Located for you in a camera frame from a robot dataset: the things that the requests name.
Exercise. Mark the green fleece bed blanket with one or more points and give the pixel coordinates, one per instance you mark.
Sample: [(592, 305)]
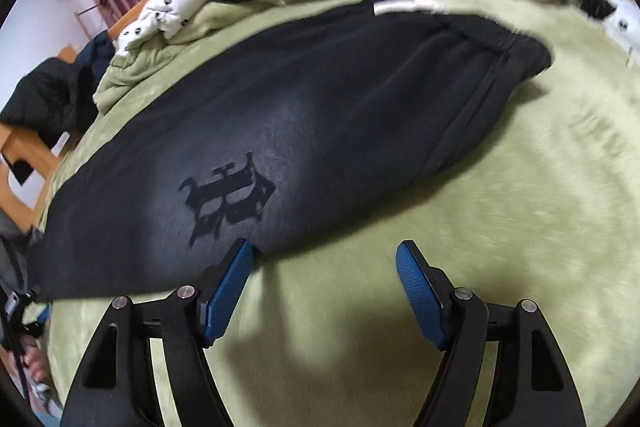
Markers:
[(545, 208)]

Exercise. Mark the person's left hand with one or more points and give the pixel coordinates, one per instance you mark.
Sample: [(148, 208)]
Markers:
[(36, 363)]

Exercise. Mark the wooden rack by curtain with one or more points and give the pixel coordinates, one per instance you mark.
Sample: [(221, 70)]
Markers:
[(91, 20)]

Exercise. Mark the black jacket on footboard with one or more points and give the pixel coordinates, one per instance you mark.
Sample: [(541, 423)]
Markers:
[(57, 97)]

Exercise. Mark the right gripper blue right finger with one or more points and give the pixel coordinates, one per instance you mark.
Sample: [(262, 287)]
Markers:
[(532, 384)]

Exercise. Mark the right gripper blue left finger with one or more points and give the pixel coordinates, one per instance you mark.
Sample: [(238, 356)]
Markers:
[(114, 384)]

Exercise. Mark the black pants with white stripe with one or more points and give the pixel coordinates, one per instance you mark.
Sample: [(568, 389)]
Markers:
[(285, 134)]

